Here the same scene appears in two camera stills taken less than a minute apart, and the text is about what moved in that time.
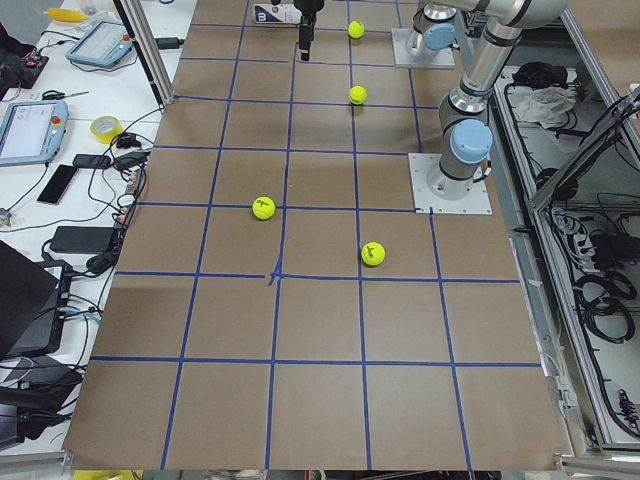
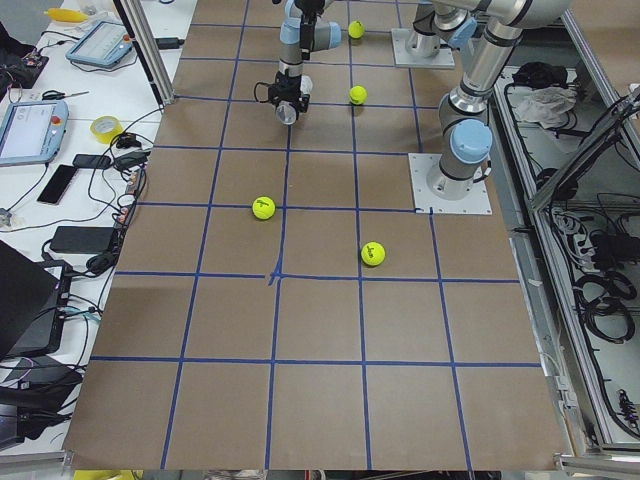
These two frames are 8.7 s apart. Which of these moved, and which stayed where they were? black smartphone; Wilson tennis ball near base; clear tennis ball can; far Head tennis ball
Moved: clear tennis ball can
Stayed: far Head tennis ball; black smartphone; Wilson tennis ball near base
